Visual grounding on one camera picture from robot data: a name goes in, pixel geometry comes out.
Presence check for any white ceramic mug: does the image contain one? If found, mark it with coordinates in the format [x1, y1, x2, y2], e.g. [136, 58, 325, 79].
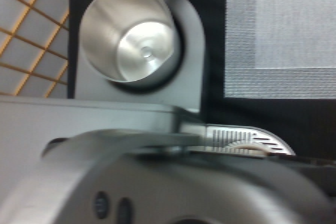
[221, 141, 271, 156]

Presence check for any steel milk frother jug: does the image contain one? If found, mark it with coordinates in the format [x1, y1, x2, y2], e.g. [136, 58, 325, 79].
[80, 0, 181, 84]

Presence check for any wooden shoji screen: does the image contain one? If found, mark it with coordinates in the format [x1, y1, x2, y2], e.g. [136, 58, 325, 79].
[0, 0, 70, 98]

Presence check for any grey woven placemat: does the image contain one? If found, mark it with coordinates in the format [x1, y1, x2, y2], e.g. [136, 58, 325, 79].
[224, 0, 336, 99]

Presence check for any grey coffee machine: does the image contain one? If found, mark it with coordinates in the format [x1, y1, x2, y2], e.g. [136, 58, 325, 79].
[0, 0, 336, 224]

